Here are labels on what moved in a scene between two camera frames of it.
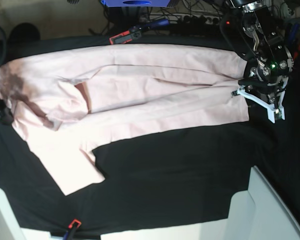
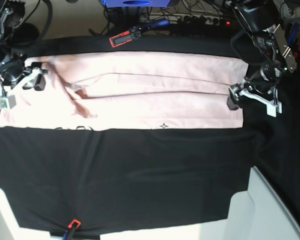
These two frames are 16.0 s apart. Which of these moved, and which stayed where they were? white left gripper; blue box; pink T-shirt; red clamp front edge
Moved: pink T-shirt; white left gripper
Stayed: blue box; red clamp front edge
